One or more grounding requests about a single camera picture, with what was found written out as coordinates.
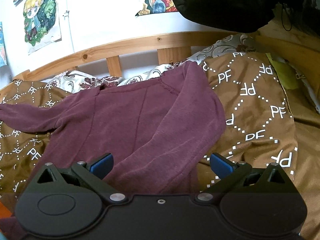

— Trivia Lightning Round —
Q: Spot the black hanging garment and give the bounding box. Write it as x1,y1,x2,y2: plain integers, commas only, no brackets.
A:
173,0,319,36

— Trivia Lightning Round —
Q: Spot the floral white pillow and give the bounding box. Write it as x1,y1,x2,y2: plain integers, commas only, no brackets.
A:
44,34,255,93

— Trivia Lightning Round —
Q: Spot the colourful orange blue bedsheet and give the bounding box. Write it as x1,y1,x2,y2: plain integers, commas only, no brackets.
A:
0,202,12,219

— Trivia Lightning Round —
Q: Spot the yellow-green pillow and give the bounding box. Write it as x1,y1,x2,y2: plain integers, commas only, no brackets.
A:
266,53,300,90

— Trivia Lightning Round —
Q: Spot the maroon long-sleeve shirt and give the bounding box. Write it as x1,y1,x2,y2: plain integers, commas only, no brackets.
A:
1,62,226,194

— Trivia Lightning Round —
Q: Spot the blue wall poster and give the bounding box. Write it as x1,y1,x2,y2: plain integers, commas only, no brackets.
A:
0,22,7,67

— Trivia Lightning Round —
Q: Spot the brown PF patterned blanket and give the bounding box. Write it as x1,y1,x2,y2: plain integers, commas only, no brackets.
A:
0,51,320,240

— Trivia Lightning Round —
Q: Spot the wooden bed headboard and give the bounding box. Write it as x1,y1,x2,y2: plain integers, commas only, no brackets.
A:
16,21,319,81

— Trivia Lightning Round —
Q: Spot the anime girl wall poster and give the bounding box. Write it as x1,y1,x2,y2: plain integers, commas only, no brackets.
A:
23,0,61,55

